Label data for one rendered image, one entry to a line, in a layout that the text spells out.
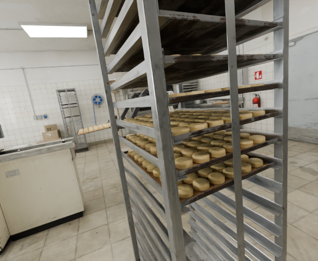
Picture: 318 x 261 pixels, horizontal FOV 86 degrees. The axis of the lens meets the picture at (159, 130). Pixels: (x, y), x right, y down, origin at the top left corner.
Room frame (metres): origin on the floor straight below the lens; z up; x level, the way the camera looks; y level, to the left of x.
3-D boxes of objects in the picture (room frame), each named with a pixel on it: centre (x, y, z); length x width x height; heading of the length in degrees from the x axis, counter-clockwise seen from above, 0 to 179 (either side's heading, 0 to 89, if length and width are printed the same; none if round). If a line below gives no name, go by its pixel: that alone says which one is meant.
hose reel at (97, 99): (5.70, 1.85, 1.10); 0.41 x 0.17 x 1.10; 110
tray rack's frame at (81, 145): (5.09, 2.47, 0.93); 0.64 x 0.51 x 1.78; 23
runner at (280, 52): (0.84, -0.27, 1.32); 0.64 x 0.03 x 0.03; 25
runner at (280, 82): (0.84, -0.27, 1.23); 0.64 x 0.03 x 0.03; 25
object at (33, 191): (1.82, 1.36, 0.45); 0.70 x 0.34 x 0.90; 113
